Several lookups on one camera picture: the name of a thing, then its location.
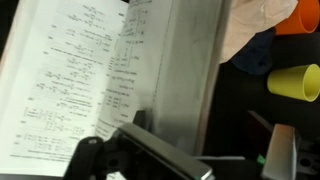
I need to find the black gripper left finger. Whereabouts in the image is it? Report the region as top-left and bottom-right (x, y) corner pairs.
(63, 109), (215, 180)

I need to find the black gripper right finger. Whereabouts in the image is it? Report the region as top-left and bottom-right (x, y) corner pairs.
(248, 109), (320, 180)

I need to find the beige thick book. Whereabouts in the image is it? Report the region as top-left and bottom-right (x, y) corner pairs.
(0, 0), (232, 178)

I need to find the yellow plastic cup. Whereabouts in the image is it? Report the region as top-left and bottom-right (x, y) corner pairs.
(266, 63), (320, 103)

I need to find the dark blue cloth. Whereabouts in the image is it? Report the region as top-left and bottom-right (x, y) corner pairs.
(230, 27), (277, 77)

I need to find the beige cloth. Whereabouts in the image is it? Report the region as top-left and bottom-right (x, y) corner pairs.
(219, 0), (299, 65)

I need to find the orange plastic cup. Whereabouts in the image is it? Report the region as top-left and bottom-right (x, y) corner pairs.
(274, 0), (320, 36)

